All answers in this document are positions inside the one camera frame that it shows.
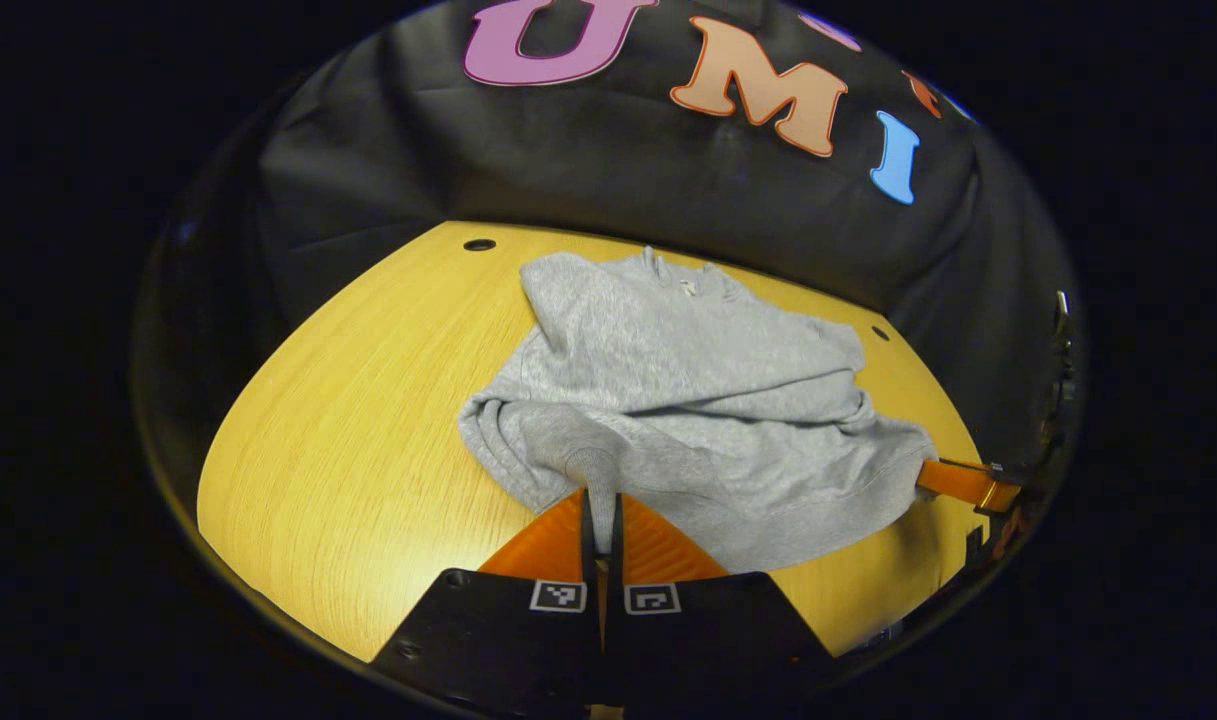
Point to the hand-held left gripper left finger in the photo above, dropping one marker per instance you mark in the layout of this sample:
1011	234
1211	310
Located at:
586	530

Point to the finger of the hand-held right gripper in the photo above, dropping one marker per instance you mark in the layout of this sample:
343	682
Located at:
953	480

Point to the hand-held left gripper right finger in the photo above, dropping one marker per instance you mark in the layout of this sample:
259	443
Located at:
616	530

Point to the grey zip-neck sweater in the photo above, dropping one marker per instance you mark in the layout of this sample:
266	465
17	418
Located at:
688	380

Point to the black backdrop cloth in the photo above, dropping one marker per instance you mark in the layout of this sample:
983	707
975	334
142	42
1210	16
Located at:
618	160

